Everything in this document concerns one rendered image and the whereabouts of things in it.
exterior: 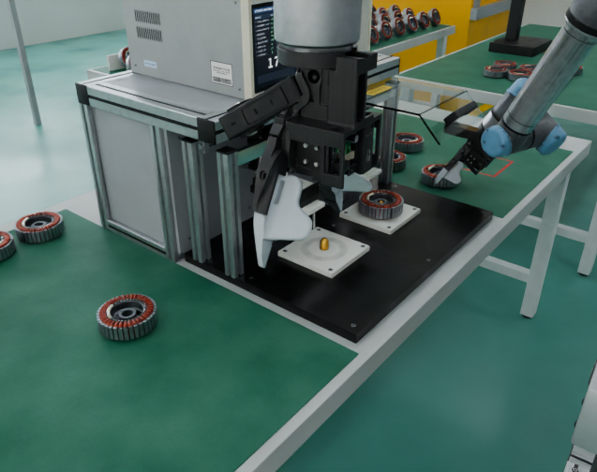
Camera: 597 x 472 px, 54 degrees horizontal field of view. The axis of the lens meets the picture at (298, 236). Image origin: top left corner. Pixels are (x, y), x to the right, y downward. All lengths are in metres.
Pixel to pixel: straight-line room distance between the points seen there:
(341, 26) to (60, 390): 0.79
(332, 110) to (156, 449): 0.61
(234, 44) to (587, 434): 0.89
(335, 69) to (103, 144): 0.99
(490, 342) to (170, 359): 1.55
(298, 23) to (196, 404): 0.68
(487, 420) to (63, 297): 1.38
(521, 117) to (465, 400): 1.07
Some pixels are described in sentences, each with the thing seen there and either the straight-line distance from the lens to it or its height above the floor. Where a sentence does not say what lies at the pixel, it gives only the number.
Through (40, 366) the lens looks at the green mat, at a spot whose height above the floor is 0.75.
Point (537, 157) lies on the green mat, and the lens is 2.06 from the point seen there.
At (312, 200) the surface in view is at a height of 0.88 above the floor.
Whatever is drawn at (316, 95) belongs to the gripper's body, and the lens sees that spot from 0.54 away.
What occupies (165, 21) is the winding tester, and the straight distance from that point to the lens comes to 1.36.
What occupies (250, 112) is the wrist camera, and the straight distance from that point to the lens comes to 0.58.
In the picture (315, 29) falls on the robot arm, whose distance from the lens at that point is 0.50.
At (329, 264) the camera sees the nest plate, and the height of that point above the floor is 0.78.
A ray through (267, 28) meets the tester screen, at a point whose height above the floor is 1.25.
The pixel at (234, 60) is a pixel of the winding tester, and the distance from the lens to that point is 1.22.
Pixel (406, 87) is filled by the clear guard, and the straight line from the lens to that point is 1.53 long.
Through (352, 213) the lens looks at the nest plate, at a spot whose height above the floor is 0.78.
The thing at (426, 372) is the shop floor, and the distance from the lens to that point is 2.21.
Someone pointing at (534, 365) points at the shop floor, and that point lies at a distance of 2.35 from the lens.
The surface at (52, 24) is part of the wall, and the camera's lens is 8.23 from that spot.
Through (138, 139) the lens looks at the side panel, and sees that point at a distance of 1.32.
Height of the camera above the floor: 1.46
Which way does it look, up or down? 29 degrees down
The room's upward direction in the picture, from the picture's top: straight up
